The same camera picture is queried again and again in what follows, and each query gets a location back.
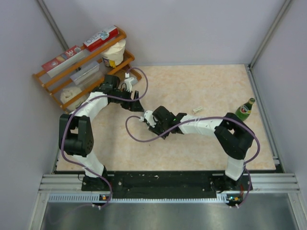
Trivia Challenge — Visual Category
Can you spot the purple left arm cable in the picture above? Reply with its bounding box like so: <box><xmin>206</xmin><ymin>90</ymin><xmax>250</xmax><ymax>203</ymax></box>
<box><xmin>59</xmin><ymin>67</ymin><xmax>149</xmax><ymax>208</ymax></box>

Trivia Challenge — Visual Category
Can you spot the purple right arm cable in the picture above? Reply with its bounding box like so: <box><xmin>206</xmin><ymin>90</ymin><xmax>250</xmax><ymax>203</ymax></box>
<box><xmin>125</xmin><ymin>115</ymin><xmax>261</xmax><ymax>208</ymax></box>

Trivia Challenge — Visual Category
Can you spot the red white wrap box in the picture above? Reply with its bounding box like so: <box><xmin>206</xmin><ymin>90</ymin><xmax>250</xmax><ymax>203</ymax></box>
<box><xmin>41</xmin><ymin>46</ymin><xmax>86</xmax><ymax>78</ymax></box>

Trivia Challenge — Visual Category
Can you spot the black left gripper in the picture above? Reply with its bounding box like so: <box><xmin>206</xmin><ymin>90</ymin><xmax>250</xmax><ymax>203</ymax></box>
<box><xmin>111</xmin><ymin>87</ymin><xmax>144</xmax><ymax>112</ymax></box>

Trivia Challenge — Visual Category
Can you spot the red white foil box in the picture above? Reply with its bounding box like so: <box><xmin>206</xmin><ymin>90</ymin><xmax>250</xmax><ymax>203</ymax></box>
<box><xmin>83</xmin><ymin>25</ymin><xmax>119</xmax><ymax>52</ymax></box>

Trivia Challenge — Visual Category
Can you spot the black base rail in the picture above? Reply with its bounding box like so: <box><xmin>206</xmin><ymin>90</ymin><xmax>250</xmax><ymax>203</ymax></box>
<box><xmin>81</xmin><ymin>171</ymin><xmax>253</xmax><ymax>199</ymax></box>

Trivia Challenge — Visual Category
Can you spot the small white red packet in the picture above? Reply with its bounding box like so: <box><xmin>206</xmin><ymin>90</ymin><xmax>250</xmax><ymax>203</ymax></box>
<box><xmin>193</xmin><ymin>107</ymin><xmax>202</xmax><ymax>113</ymax></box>

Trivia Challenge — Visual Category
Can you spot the green glass bottle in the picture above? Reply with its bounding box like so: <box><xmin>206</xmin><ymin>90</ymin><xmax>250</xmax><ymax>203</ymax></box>
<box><xmin>235</xmin><ymin>98</ymin><xmax>256</xmax><ymax>121</ymax></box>

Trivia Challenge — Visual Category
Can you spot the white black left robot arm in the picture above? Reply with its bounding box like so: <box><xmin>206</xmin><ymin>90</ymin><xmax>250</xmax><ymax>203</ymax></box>
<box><xmin>59</xmin><ymin>73</ymin><xmax>144</xmax><ymax>190</ymax></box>

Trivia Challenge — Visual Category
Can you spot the grey slotted cable duct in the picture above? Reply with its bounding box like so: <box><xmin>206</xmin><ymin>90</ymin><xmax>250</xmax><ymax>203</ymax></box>
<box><xmin>47</xmin><ymin>191</ymin><xmax>243</xmax><ymax>204</ymax></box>

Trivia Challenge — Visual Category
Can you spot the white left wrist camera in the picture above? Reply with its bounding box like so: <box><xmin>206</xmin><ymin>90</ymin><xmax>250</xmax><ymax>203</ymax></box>
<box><xmin>124</xmin><ymin>72</ymin><xmax>138</xmax><ymax>92</ymax></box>

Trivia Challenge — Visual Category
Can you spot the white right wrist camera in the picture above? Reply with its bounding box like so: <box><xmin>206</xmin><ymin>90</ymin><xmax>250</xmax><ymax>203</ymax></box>
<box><xmin>139</xmin><ymin>110</ymin><xmax>157</xmax><ymax>127</ymax></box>

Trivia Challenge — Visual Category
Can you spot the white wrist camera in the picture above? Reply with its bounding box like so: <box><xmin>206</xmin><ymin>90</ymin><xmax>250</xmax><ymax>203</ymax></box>
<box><xmin>139</xmin><ymin>110</ymin><xmax>157</xmax><ymax>127</ymax></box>
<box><xmin>124</xmin><ymin>72</ymin><xmax>138</xmax><ymax>92</ymax></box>

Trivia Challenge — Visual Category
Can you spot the silver foil box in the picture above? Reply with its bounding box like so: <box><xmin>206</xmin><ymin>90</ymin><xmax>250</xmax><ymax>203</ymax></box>
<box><xmin>70</xmin><ymin>61</ymin><xmax>99</xmax><ymax>85</ymax></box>

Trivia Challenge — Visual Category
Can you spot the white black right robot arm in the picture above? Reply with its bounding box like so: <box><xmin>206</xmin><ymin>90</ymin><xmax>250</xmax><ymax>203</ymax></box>
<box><xmin>143</xmin><ymin>106</ymin><xmax>255</xmax><ymax>190</ymax></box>

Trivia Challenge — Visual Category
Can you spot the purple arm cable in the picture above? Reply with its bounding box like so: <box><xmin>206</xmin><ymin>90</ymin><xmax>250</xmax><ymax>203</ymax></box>
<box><xmin>125</xmin><ymin>115</ymin><xmax>261</xmax><ymax>208</ymax></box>
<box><xmin>59</xmin><ymin>67</ymin><xmax>149</xmax><ymax>208</ymax></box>

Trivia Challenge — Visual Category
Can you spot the orange wooden shelf rack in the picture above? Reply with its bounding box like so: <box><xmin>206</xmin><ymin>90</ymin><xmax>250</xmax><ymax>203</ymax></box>
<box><xmin>33</xmin><ymin>26</ymin><xmax>134</xmax><ymax>113</ymax></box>

